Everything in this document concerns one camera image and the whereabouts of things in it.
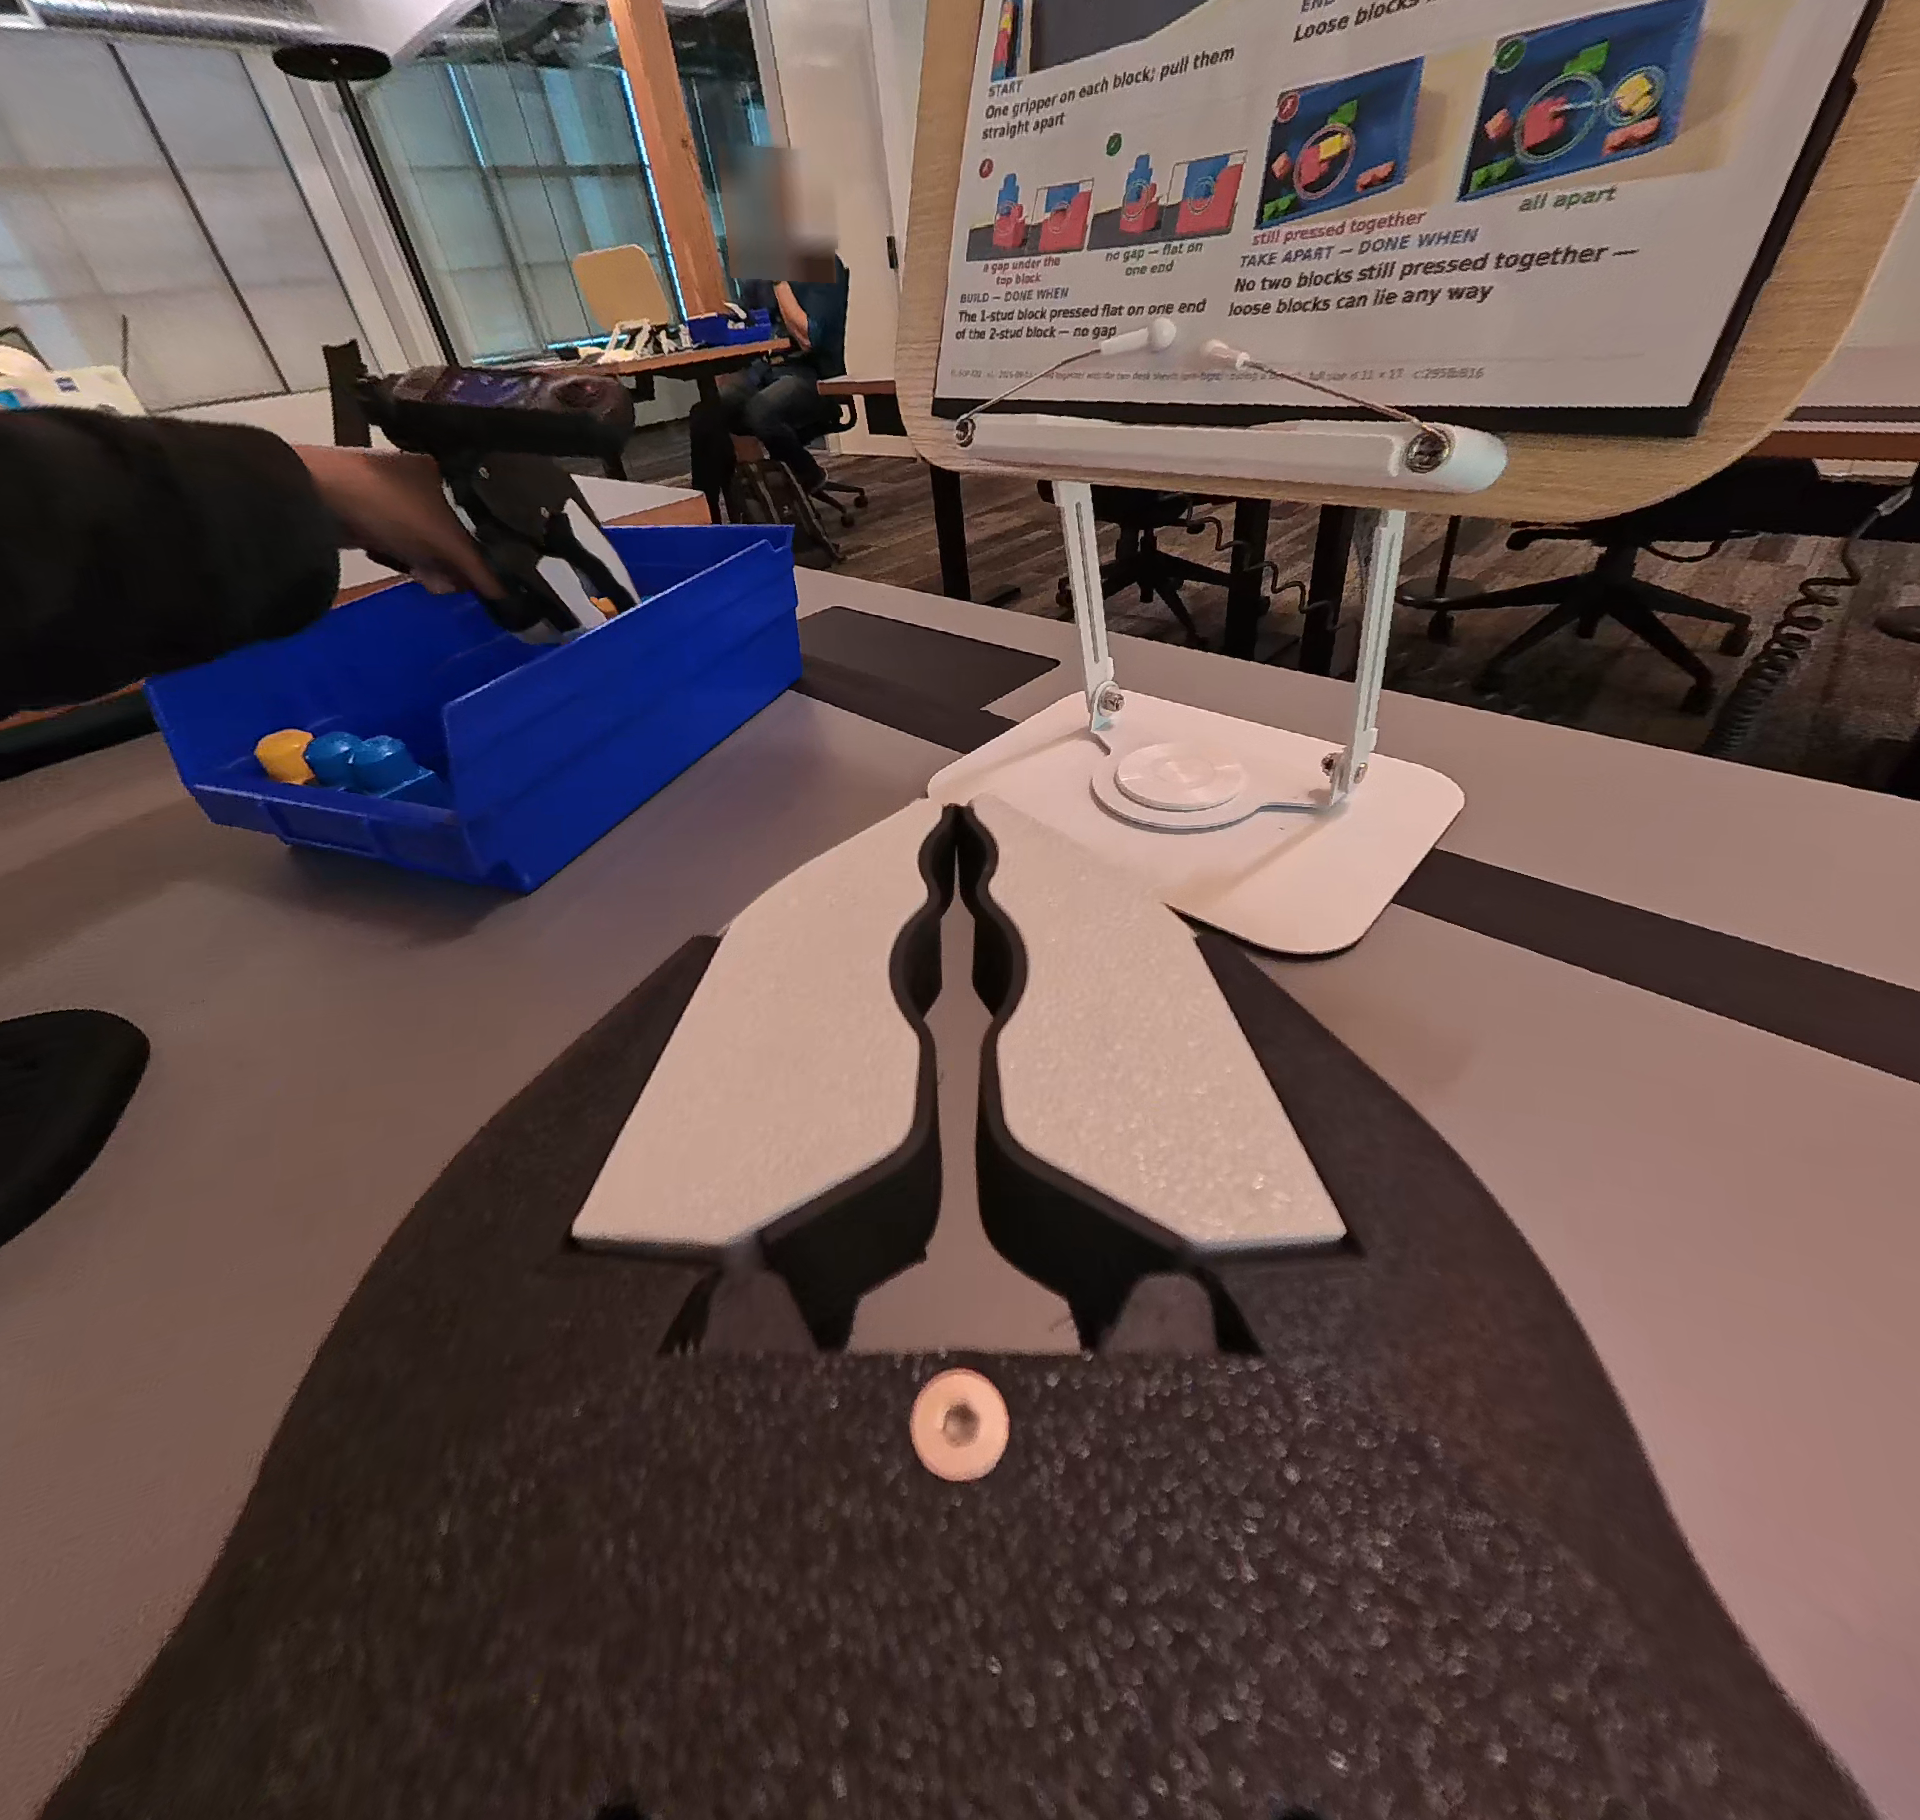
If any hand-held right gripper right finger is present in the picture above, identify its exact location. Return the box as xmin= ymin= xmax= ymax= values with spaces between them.
xmin=961 ymin=795 xmax=1352 ymax=1355

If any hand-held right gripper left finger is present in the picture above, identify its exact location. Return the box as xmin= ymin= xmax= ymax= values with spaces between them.
xmin=570 ymin=801 xmax=963 ymax=1352

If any pile of colourful mega blocks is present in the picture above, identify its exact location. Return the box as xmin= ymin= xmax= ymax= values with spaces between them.
xmin=252 ymin=726 xmax=440 ymax=801

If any person's left forearm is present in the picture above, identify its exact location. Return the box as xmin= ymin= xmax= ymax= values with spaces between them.
xmin=0 ymin=407 xmax=344 ymax=722

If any person's left hand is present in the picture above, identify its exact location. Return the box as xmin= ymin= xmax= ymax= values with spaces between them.
xmin=298 ymin=443 xmax=509 ymax=603

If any wood-edged office desk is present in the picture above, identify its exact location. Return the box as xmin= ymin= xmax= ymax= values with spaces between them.
xmin=338 ymin=475 xmax=710 ymax=607
xmin=1754 ymin=417 xmax=1920 ymax=473
xmin=818 ymin=378 xmax=978 ymax=603
xmin=576 ymin=336 xmax=794 ymax=478

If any black floor lamp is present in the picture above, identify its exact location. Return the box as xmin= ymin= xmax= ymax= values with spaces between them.
xmin=274 ymin=43 xmax=459 ymax=369

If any white carton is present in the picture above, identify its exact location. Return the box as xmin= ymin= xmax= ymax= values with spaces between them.
xmin=0 ymin=344 xmax=145 ymax=419

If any large black textured mat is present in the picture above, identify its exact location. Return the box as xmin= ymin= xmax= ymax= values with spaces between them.
xmin=0 ymin=1012 xmax=154 ymax=1247

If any printed instruction sheet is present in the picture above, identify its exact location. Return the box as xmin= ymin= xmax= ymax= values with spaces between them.
xmin=934 ymin=0 xmax=1920 ymax=436

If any wooden support post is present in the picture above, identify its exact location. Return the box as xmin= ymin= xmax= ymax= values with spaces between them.
xmin=586 ymin=0 xmax=730 ymax=323

